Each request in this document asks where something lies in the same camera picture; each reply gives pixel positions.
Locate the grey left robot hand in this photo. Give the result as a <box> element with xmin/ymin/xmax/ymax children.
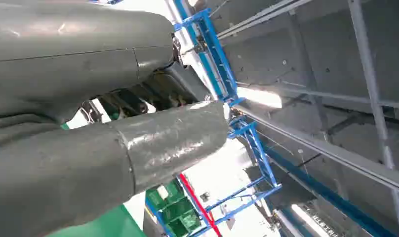
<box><xmin>0</xmin><ymin>0</ymin><xmax>229</xmax><ymax>237</ymax></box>

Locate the green table mat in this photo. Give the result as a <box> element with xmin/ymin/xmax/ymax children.
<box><xmin>45</xmin><ymin>204</ymin><xmax>148</xmax><ymax>237</ymax></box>

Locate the green plastic crate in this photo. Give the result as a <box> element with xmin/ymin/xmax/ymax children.
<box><xmin>145</xmin><ymin>178</ymin><xmax>202</xmax><ymax>237</ymax></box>

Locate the red bar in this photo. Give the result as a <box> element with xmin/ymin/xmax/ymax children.
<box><xmin>178</xmin><ymin>173</ymin><xmax>223</xmax><ymax>237</ymax></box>

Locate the ceiling light strip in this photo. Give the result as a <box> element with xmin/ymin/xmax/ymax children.
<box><xmin>237</xmin><ymin>86</ymin><xmax>283</xmax><ymax>110</ymax></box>
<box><xmin>290</xmin><ymin>204</ymin><xmax>338</xmax><ymax>237</ymax></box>

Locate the blue ceiling beam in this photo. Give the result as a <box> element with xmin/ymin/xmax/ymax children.
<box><xmin>264</xmin><ymin>146</ymin><xmax>398</xmax><ymax>237</ymax></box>

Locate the grey metal pole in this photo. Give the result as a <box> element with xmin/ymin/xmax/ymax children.
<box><xmin>347</xmin><ymin>0</ymin><xmax>399</xmax><ymax>237</ymax></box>

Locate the blue metal frame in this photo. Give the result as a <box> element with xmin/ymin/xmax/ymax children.
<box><xmin>144</xmin><ymin>0</ymin><xmax>282</xmax><ymax>237</ymax></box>

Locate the grey metal rail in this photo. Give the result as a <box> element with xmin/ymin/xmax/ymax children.
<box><xmin>237</xmin><ymin>104</ymin><xmax>399</xmax><ymax>198</ymax></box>

